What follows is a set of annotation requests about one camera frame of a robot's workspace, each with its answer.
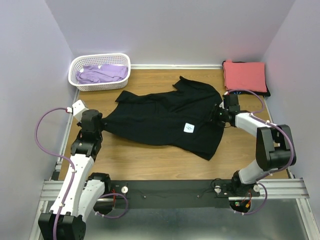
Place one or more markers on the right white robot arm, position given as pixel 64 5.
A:
pixel 274 147

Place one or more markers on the folded black t shirt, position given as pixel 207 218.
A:
pixel 250 93

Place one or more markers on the aluminium frame rail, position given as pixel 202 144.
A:
pixel 50 190

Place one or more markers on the folded red t shirt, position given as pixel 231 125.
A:
pixel 244 76

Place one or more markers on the purple t shirt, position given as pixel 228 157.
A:
pixel 106 73

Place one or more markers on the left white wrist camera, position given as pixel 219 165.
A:
pixel 78 108

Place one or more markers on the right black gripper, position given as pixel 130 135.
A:
pixel 224 109

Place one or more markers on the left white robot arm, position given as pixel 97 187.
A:
pixel 66 219

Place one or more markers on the white plastic laundry basket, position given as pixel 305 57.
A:
pixel 113 59

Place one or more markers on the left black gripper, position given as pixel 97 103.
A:
pixel 79 124

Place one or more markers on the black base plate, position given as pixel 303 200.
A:
pixel 174 194

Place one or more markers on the black t shirt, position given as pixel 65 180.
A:
pixel 180 118
pixel 250 93

